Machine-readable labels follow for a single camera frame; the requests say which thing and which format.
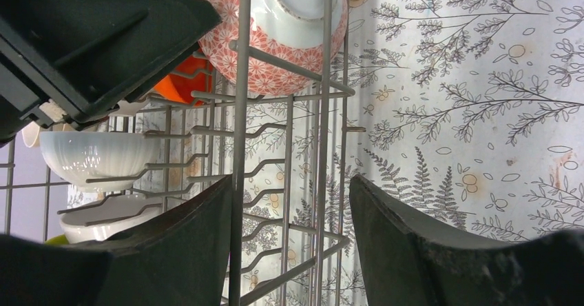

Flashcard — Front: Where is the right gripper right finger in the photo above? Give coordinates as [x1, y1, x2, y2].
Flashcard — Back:
[349, 175, 583, 305]

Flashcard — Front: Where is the floral patterned table mat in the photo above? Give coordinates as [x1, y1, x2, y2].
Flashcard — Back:
[63, 0, 584, 306]

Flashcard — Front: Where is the yellow-green bowl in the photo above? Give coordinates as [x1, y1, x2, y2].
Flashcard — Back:
[46, 194, 163, 245]

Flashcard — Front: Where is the white ribbed bowl middle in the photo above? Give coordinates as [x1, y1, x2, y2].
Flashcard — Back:
[40, 132, 161, 192]

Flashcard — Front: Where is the grey wire dish rack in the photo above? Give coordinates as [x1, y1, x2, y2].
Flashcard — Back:
[0, 0, 368, 306]

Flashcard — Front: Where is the white ribbed bowl rear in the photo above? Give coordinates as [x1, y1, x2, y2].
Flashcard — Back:
[107, 97, 150, 117]

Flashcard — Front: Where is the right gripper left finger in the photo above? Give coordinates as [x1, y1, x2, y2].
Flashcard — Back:
[1, 176, 233, 305]

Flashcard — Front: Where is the white ribbed bowl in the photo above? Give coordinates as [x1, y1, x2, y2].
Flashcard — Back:
[40, 132, 161, 192]
[107, 97, 150, 117]

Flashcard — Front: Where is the pink patterned bowl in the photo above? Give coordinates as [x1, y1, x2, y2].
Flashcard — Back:
[199, 0, 324, 96]

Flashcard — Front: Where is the orange bowl rear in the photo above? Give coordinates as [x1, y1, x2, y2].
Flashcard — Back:
[154, 55, 214, 106]

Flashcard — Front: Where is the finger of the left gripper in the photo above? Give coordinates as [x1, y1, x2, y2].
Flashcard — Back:
[1, 0, 221, 145]

